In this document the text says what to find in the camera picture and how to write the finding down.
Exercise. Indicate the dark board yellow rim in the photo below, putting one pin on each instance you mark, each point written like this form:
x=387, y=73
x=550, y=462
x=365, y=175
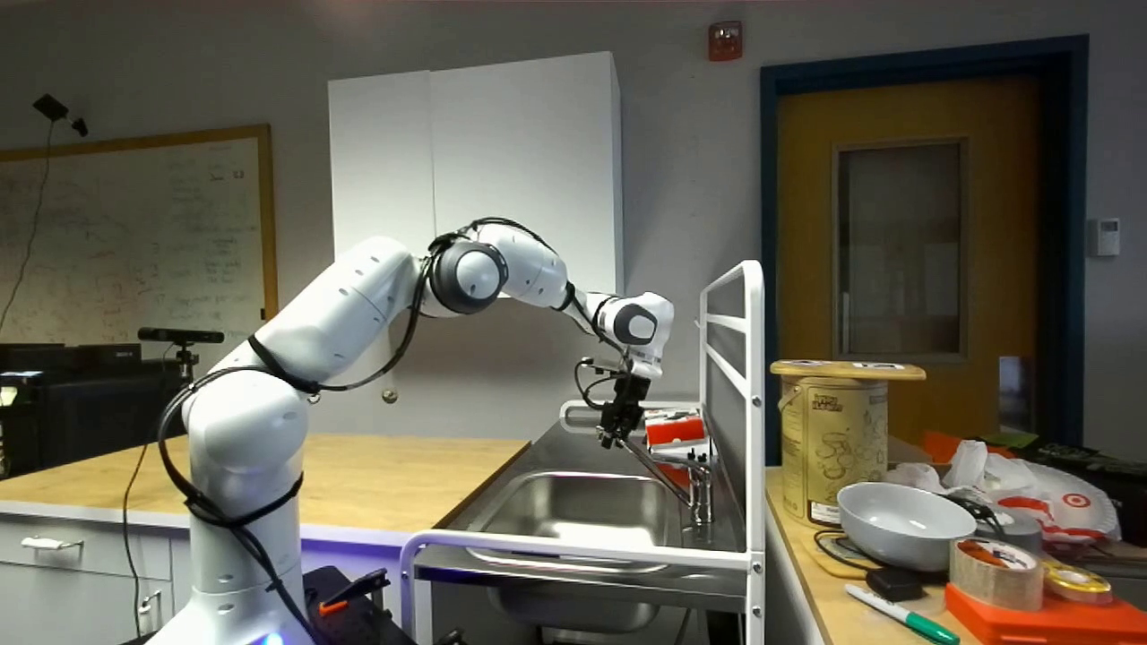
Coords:
x=836, y=552

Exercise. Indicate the white dish cloth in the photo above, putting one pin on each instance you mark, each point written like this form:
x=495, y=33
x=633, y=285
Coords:
x=605, y=536

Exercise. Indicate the green and white marker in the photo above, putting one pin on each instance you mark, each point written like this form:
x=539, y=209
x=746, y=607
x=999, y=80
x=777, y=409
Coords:
x=909, y=618

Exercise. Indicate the yellow wooden door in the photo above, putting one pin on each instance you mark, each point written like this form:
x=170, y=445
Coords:
x=810, y=239

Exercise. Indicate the light wooden board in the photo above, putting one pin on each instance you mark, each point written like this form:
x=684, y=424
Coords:
x=847, y=371

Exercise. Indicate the stainless steel sink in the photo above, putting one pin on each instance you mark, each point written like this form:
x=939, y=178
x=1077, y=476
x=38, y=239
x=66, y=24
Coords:
x=562, y=502

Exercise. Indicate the white metal rack frame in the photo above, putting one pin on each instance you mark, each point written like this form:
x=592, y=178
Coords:
x=753, y=416

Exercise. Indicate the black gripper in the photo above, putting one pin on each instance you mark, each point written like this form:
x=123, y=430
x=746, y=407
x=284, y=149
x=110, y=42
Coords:
x=624, y=401

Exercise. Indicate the red fire alarm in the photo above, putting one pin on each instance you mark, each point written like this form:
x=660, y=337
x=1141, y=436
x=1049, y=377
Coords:
x=725, y=42

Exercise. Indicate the white wall cabinet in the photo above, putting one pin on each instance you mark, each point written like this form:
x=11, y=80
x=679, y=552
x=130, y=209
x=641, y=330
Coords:
x=539, y=129

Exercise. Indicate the white bowl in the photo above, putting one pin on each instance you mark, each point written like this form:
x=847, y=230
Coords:
x=901, y=526

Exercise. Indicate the black and red base device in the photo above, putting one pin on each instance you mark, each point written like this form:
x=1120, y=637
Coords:
x=344, y=604

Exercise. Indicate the chrome tap base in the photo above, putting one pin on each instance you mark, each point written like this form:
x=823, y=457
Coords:
x=700, y=489

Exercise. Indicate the dark blue door frame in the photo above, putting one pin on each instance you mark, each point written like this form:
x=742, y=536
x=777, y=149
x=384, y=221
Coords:
x=770, y=182

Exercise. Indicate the orange flat box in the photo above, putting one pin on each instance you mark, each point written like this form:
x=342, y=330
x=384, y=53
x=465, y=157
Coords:
x=1050, y=624

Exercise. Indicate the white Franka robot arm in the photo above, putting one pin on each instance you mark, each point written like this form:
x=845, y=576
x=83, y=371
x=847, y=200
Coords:
x=252, y=430

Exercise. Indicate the grey drawer cabinet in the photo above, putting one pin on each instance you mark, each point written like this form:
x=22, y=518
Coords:
x=73, y=595

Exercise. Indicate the red and white package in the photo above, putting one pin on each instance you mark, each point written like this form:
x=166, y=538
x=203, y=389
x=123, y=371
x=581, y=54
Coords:
x=679, y=428

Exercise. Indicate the white wall thermostat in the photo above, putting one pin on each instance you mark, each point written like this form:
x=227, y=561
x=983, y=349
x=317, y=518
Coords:
x=1108, y=239

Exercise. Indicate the wood framed whiteboard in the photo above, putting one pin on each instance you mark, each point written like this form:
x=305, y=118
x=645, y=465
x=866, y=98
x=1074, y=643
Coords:
x=121, y=239

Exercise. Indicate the gold tin lid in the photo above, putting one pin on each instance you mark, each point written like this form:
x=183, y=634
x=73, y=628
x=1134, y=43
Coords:
x=1079, y=587

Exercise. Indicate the black mounted camera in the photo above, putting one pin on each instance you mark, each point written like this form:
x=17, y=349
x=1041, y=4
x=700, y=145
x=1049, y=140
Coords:
x=51, y=108

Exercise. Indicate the chrome tap spout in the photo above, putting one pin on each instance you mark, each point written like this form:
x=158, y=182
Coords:
x=660, y=469

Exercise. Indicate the small black block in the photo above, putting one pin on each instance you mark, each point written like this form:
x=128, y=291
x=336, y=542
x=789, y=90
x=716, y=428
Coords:
x=895, y=587

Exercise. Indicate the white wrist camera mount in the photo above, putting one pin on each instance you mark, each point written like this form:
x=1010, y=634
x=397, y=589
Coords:
x=592, y=381

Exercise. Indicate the black box appliance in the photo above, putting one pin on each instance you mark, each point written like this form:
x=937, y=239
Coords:
x=73, y=407

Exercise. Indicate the white plastic bag red logo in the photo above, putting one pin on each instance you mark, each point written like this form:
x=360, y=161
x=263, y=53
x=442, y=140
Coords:
x=1041, y=489

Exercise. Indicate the black stereo camera bar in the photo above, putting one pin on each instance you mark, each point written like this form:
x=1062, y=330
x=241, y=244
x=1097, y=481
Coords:
x=179, y=335

